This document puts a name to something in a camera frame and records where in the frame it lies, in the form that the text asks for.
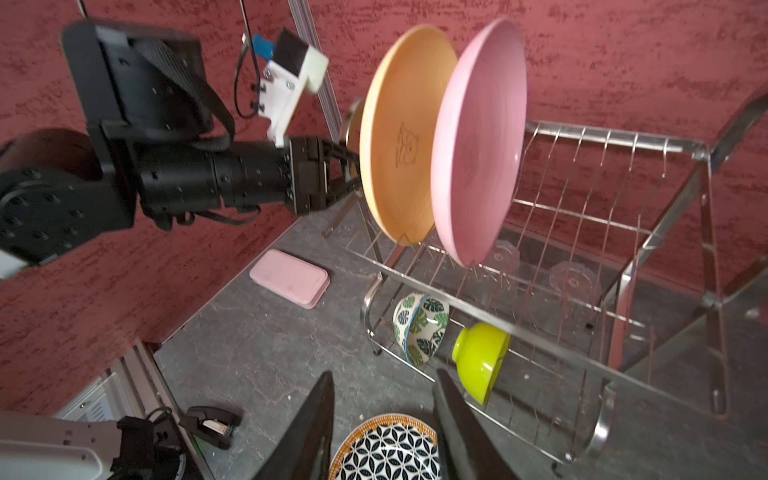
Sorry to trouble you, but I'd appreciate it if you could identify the patterned orange-rim plate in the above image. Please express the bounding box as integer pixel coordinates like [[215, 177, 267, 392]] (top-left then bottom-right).
[[329, 413, 441, 479]]

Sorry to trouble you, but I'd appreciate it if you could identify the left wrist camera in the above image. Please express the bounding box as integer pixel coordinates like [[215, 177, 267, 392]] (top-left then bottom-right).
[[251, 29, 329, 148]]

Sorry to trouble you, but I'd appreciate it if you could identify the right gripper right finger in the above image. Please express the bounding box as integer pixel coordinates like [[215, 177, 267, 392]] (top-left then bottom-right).
[[432, 369, 518, 479]]

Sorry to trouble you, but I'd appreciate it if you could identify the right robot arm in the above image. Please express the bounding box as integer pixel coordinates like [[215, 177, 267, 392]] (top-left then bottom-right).
[[1, 369, 517, 479]]

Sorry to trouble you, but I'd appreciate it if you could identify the chrome two-tier dish rack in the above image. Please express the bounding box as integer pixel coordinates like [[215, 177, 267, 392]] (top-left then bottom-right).
[[325, 88, 767, 479]]

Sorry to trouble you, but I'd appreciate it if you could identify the black clip tool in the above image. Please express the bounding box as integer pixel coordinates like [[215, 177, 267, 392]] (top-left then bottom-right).
[[178, 406, 242, 450]]

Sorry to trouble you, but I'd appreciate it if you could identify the green leaf pattern bowl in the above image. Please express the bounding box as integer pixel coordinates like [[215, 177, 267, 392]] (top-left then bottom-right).
[[393, 292, 450, 367]]

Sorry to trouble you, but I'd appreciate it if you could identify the aluminium front rail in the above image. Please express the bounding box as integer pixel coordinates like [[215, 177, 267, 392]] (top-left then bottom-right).
[[53, 338, 211, 480]]

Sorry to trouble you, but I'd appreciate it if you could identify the lime green bowl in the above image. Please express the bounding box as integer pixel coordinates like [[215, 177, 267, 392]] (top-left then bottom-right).
[[452, 323, 511, 406]]

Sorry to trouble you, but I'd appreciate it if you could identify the pink plate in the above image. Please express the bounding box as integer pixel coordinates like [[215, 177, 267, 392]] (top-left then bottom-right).
[[430, 18, 528, 268]]

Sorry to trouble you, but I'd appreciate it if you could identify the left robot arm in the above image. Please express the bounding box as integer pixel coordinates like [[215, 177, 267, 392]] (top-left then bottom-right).
[[1, 18, 361, 279]]

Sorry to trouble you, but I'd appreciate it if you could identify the yellow bear plate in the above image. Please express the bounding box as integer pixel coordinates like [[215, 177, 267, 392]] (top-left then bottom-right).
[[360, 25, 458, 245]]

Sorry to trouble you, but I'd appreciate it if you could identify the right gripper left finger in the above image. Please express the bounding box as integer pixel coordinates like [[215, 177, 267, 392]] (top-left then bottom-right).
[[253, 371, 335, 480]]

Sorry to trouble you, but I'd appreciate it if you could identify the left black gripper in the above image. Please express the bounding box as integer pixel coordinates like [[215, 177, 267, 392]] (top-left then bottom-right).
[[286, 136, 362, 216]]

